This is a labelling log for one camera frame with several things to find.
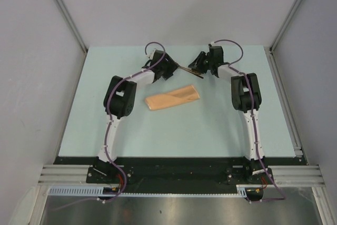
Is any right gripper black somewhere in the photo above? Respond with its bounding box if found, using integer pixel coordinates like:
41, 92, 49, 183
188, 52, 213, 74

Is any peach satin napkin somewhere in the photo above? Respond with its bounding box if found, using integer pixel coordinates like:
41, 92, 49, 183
145, 85, 200, 111

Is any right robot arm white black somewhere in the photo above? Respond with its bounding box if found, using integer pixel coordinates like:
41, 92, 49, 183
188, 44, 266, 183

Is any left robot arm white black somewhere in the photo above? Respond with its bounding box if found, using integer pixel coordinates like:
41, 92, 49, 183
93, 50, 177, 183

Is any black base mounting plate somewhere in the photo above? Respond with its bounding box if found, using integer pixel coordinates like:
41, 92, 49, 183
53, 156, 307, 194

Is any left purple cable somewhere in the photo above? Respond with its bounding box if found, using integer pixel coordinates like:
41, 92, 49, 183
49, 41, 166, 211

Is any aluminium frame rail right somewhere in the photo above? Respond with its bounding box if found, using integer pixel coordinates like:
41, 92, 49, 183
264, 47, 304, 157

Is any aluminium frame post right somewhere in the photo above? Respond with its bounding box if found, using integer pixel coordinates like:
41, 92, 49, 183
269, 0, 304, 53

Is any aluminium frame post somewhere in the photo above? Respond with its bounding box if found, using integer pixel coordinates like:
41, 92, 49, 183
53, 0, 88, 55
269, 0, 304, 53

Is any aluminium frame post left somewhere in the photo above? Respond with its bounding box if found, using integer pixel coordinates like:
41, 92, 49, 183
53, 0, 88, 55

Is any aluminium cross rail front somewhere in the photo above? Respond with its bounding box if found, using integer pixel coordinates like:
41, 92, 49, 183
38, 165, 325, 187

